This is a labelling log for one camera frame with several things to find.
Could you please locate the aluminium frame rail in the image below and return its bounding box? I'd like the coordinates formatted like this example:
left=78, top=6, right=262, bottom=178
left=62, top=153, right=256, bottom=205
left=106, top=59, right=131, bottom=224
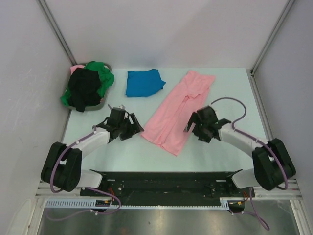
left=35, top=180, right=303, bottom=200

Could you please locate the white slotted cable duct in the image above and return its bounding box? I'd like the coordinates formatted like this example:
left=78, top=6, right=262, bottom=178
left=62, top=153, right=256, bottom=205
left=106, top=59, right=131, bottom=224
left=45, top=197, right=245, bottom=210

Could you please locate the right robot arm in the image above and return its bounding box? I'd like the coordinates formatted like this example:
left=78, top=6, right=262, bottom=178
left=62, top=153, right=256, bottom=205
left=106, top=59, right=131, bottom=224
left=184, top=106, right=296, bottom=196

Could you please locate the pink t-shirt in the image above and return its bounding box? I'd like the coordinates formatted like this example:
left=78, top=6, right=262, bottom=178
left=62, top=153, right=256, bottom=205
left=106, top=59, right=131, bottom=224
left=141, top=70, right=215, bottom=156
left=70, top=65, right=85, bottom=75

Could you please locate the folded blue t-shirt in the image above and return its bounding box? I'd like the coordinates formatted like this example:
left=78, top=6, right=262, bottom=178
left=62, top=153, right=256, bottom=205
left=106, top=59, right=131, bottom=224
left=125, top=69, right=166, bottom=97

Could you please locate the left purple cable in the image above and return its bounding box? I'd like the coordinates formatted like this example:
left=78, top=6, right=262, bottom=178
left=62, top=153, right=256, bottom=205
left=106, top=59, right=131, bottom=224
left=46, top=104, right=122, bottom=222

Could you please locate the left aluminium corner post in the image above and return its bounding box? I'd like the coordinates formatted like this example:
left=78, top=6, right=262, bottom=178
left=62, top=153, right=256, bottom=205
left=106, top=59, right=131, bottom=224
left=36, top=0, right=77, bottom=66

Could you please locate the green t-shirt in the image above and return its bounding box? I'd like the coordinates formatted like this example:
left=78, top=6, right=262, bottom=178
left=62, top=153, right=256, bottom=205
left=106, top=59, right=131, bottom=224
left=60, top=60, right=115, bottom=107

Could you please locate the grey laundry basket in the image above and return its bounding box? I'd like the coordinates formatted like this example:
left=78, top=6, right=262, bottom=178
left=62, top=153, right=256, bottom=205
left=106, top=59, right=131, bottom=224
left=68, top=62, right=112, bottom=112

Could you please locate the aluminium corner post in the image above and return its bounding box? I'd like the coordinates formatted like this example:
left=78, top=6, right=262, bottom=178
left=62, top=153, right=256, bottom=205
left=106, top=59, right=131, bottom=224
left=249, top=0, right=297, bottom=76
left=36, top=0, right=77, bottom=66

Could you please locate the right aluminium corner post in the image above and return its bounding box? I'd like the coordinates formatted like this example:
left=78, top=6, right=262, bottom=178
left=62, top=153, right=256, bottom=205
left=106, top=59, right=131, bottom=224
left=249, top=0, right=297, bottom=76

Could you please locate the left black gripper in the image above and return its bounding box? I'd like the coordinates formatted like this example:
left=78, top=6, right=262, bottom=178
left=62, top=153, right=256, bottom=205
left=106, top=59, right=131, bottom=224
left=117, top=113, right=143, bottom=141

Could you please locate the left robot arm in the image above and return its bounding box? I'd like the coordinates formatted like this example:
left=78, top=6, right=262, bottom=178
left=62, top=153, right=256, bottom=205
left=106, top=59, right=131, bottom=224
left=41, top=107, right=144, bottom=196

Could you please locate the black t-shirt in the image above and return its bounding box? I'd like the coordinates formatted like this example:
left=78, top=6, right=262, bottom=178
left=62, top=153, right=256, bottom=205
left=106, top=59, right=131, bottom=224
left=68, top=68, right=102, bottom=112

